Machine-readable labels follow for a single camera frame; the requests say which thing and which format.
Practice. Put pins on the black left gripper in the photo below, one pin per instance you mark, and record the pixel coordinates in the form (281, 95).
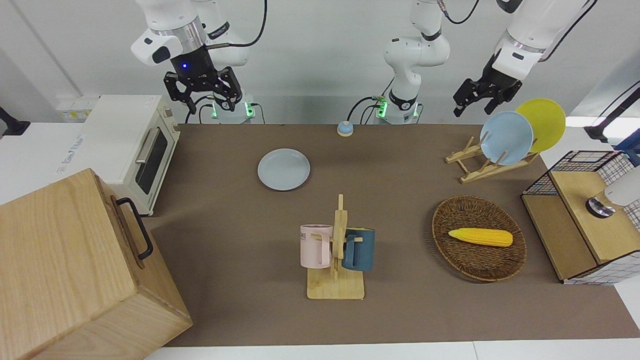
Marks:
(500, 77)

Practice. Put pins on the dark teal mug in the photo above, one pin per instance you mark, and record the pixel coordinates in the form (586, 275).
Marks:
(362, 250)

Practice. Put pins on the light wooden drawer cabinet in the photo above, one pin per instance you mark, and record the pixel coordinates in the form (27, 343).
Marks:
(60, 260)

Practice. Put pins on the wooden mug rack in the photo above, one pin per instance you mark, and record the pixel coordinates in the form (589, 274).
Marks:
(335, 287)

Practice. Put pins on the white toaster oven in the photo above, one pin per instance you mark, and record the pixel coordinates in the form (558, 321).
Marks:
(115, 130)

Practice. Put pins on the yellow plate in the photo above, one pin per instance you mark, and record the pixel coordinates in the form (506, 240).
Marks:
(547, 122)

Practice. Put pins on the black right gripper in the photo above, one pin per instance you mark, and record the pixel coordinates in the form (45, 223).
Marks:
(192, 65)

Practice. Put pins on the brown table mat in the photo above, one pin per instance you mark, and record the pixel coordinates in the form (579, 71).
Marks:
(400, 175)

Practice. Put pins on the small blue call bell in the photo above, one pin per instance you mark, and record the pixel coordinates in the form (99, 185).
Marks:
(345, 130)

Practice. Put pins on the light blue plate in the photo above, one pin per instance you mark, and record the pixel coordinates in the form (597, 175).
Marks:
(507, 137)

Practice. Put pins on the wooden plate rack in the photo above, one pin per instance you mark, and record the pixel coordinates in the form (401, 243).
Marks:
(492, 169)

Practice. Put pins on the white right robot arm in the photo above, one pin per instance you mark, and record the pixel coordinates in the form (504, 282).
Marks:
(165, 15)

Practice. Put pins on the blue object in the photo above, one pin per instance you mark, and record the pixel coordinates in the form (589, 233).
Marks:
(631, 147)

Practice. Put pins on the white wall socket strip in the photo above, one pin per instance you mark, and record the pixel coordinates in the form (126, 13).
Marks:
(75, 107)

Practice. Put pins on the pink mug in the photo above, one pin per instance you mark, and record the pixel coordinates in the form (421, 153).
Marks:
(312, 250)

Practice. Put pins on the yellow corn cob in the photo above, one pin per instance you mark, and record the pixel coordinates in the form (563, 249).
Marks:
(482, 237)

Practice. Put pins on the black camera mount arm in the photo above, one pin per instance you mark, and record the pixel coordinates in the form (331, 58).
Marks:
(600, 132)
(12, 127)

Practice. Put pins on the gray round plate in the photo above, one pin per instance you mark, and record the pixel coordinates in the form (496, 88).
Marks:
(283, 170)

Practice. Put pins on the brown wicker basket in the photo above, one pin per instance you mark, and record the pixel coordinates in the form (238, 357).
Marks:
(475, 265)

